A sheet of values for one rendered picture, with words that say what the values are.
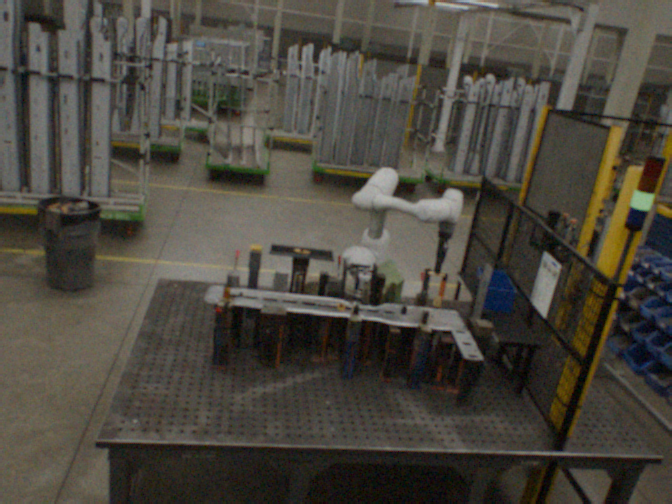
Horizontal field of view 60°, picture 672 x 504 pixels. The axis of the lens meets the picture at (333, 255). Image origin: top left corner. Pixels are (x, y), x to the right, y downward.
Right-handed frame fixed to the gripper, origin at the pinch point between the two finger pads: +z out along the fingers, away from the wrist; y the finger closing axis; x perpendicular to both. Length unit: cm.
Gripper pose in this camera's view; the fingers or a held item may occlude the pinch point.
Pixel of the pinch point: (438, 266)
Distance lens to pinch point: 306.2
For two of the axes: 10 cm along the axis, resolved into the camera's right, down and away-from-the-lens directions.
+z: -1.4, 9.3, 3.5
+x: 9.9, 1.1, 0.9
